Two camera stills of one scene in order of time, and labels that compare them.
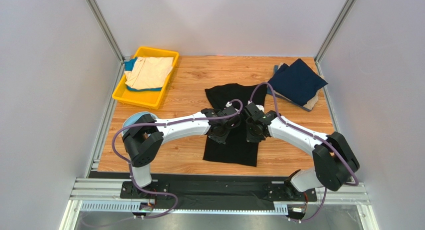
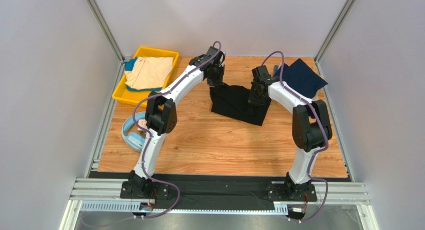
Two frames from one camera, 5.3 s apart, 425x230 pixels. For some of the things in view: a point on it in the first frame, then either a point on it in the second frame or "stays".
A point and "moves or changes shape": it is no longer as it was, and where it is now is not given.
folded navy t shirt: [298, 83] stays
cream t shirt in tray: [149, 72] stays
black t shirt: [237, 149] moves or changes shape
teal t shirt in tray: [129, 65] stays
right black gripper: [252, 135] to [256, 97]
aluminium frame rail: [94, 6] stays
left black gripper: [222, 138] to [219, 80]
